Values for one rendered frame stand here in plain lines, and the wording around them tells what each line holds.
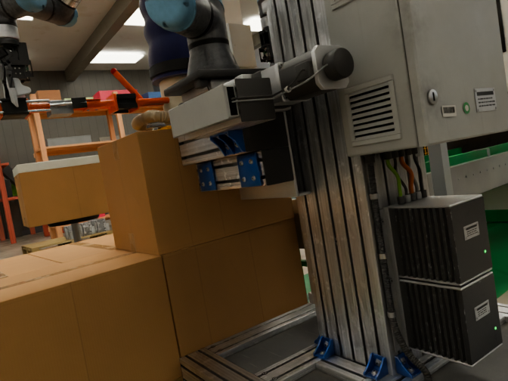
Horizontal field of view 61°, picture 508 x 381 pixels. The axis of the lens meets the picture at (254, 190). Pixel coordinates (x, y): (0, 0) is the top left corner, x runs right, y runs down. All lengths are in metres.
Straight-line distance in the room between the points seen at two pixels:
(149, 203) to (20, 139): 10.66
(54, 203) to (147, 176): 1.71
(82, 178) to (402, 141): 2.49
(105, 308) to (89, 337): 0.09
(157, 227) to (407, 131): 0.85
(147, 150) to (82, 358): 0.63
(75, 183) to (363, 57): 2.43
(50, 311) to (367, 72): 1.01
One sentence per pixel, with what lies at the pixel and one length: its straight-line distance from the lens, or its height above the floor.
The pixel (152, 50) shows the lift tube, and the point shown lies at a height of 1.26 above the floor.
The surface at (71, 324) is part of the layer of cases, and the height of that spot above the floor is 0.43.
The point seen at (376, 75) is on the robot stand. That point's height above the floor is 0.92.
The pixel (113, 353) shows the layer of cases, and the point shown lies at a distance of 1.41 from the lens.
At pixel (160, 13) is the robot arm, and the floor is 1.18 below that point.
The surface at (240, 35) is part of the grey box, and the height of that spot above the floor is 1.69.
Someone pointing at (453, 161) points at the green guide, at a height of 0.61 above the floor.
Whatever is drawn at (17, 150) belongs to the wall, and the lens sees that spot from 11.96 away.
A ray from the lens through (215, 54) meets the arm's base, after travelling 1.22.
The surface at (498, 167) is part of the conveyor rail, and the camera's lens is 3.04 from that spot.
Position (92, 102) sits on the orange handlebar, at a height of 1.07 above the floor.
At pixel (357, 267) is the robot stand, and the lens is 1.11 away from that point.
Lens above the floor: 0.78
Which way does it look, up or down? 3 degrees down
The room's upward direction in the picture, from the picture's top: 9 degrees counter-clockwise
